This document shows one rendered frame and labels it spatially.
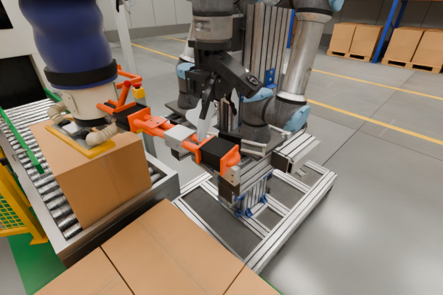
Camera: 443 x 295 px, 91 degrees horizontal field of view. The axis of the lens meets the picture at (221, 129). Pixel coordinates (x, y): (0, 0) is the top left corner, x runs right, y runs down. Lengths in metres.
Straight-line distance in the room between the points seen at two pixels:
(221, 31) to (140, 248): 1.09
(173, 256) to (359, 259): 1.35
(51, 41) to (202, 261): 1.04
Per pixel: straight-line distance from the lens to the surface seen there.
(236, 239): 1.64
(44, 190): 1.84
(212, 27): 0.43
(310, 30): 0.82
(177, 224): 1.31
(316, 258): 1.94
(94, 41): 0.86
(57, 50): 0.86
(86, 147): 0.89
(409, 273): 2.18
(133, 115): 0.74
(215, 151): 0.53
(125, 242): 1.33
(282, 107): 0.83
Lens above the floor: 1.60
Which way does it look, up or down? 32 degrees down
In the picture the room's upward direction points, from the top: straight up
